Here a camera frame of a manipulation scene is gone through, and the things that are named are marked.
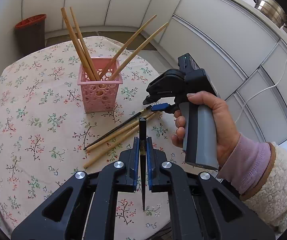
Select person's right hand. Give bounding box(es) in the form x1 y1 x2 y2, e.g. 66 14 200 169
171 90 242 167

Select floral tablecloth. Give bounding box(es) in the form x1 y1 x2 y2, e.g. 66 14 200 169
0 41 183 239

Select black chopstick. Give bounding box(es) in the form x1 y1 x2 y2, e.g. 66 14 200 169
139 118 147 211
83 105 152 150

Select person's right forearm fleece sleeve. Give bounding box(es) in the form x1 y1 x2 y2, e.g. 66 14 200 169
218 135 287 236

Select bamboo chopstick in basket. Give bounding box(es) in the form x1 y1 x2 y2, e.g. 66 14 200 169
99 15 157 78
61 7 95 81
70 7 100 81
109 22 169 81

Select stainless steel pot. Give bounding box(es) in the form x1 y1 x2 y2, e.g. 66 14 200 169
253 0 287 28

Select white kitchen cabinets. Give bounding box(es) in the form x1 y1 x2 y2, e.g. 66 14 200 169
21 0 287 143

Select white cable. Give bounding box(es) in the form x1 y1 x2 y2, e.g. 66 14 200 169
234 52 287 124

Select brown trash bin orange rim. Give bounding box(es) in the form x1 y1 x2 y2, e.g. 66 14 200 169
14 14 47 56

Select pink perforated utensil basket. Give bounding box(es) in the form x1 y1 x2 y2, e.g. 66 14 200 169
77 59 123 113

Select bamboo chopstick on table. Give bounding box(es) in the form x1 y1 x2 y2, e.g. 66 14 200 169
85 112 157 153
83 112 162 169

